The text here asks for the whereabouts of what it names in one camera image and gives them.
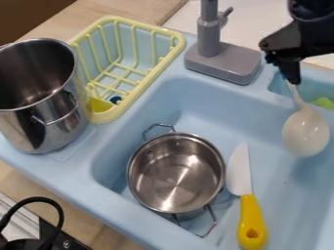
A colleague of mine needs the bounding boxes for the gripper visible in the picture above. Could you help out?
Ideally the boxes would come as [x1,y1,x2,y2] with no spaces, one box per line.
[258,13,334,86]

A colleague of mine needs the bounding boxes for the green toy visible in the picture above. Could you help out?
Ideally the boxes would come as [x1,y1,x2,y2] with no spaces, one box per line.
[308,96,334,111]

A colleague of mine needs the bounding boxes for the grey tap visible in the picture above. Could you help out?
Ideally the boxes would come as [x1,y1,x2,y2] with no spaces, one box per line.
[183,0,264,87]

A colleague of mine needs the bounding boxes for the white spoon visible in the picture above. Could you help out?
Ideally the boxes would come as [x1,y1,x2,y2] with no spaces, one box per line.
[280,80,332,158]

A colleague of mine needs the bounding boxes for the light blue toy sink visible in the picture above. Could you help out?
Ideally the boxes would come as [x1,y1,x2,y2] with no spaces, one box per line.
[0,28,334,250]

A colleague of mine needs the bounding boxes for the yellow dish rack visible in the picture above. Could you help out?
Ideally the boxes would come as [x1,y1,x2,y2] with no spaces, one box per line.
[67,15,188,125]

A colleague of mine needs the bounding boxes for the small silver pot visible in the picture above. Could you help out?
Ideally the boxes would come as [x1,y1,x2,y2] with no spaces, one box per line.
[125,122,228,238]

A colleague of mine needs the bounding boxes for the blue toy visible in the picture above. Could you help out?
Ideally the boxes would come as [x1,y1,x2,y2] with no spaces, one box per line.
[107,95,124,105]

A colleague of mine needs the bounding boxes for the yellow toy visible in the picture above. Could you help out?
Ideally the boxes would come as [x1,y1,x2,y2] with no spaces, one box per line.
[88,97,115,114]

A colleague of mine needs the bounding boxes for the large silver pot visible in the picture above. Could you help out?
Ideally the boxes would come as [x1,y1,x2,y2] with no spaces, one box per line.
[0,37,92,155]

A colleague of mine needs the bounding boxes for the yellow handled toy knife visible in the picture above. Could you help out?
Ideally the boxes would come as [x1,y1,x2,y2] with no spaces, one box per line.
[224,142,270,250]

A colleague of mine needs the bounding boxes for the black cable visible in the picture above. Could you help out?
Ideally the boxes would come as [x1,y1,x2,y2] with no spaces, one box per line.
[0,196,67,250]

